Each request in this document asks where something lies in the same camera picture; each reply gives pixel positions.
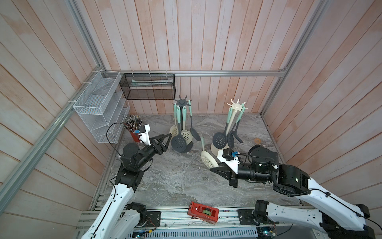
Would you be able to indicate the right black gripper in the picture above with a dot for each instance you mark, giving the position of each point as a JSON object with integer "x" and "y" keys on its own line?
{"x": 229, "y": 175}

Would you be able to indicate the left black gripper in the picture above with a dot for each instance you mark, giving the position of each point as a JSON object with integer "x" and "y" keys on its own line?
{"x": 162, "y": 148}

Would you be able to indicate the grey solid spoon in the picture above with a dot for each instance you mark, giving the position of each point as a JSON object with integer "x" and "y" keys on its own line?
{"x": 178, "y": 143}

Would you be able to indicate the cream skimmer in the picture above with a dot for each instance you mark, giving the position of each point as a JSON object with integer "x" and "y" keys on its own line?
{"x": 174, "y": 128}
{"x": 185, "y": 133}
{"x": 207, "y": 158}

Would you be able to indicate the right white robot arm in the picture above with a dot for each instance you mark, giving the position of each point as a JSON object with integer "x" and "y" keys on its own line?
{"x": 330, "y": 214}

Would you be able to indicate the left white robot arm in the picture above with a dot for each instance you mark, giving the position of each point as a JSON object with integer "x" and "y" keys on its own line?
{"x": 118, "y": 218}

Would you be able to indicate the dark grey utensil rack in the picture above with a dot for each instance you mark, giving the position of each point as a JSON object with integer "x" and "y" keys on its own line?
{"x": 183, "y": 102}

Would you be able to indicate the cream utensil rack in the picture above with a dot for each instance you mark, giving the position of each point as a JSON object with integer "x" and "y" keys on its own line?
{"x": 237, "y": 107}

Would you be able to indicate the red pencil cup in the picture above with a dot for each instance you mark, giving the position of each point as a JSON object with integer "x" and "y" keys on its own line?
{"x": 132, "y": 123}

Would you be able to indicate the red tape dispenser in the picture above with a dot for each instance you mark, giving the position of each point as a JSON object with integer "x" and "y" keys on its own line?
{"x": 203, "y": 212}

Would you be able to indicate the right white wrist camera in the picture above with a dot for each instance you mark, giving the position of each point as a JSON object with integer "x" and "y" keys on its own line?
{"x": 230, "y": 158}

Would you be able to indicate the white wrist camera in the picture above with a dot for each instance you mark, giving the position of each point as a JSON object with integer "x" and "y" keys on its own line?
{"x": 143, "y": 134}
{"x": 230, "y": 158}

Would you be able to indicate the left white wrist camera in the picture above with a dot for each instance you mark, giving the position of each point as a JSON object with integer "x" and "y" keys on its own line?
{"x": 143, "y": 134}

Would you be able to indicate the black mesh wall basket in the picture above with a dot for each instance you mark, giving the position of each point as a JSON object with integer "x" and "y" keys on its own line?
{"x": 148, "y": 86}

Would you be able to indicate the white wire mesh shelf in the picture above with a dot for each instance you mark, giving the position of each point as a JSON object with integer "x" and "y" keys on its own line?
{"x": 102, "y": 107}

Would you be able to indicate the aluminium frame rail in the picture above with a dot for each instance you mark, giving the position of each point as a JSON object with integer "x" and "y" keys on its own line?
{"x": 206, "y": 73}

